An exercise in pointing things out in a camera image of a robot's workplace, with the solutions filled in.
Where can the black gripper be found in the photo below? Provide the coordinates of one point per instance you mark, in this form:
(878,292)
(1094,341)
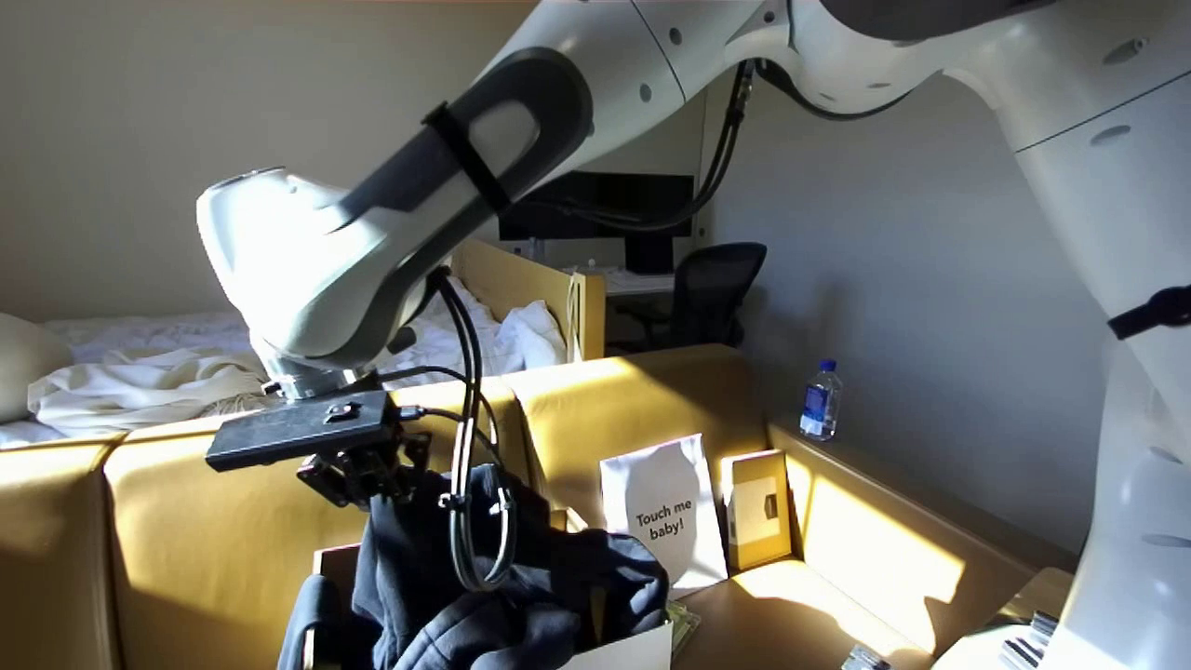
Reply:
(356,467)

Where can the black jersey with white trim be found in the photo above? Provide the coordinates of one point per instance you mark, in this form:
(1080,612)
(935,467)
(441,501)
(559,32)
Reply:
(495,599)

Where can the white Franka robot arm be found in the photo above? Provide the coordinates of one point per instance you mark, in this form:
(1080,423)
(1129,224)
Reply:
(373,238)

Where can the small cardboard box with hole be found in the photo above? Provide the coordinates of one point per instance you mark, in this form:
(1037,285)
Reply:
(758,509)

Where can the large cardboard panel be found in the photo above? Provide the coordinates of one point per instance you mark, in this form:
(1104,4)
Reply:
(197,559)
(620,404)
(51,559)

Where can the crumpled white bed sheet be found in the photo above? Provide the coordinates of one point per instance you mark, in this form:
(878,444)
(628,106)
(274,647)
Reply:
(134,375)

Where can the wooden bed footboard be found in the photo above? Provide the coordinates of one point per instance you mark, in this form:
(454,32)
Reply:
(546,292)

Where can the white printed paper bag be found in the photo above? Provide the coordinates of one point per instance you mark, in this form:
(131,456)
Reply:
(665,514)

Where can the white desk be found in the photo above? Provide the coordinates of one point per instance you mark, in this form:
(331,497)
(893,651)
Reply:
(646,285)

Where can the beige pillow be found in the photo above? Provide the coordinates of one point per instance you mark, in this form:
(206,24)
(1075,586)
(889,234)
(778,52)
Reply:
(22,359)

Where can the black computer monitor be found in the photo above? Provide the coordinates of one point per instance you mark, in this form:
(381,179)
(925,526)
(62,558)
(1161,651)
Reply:
(620,205)

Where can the black office chair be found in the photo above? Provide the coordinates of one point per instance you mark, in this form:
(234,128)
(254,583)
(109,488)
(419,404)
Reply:
(713,292)

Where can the clear plastic water bottle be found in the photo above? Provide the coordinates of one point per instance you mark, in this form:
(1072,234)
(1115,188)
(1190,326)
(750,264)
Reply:
(817,404)

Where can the long low cardboard panel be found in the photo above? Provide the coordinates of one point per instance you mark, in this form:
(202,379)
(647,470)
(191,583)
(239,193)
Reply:
(918,544)

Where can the black white striped object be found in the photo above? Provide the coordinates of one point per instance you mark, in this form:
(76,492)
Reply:
(1030,651)

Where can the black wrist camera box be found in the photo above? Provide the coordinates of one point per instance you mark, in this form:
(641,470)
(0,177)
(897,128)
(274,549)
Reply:
(304,430)

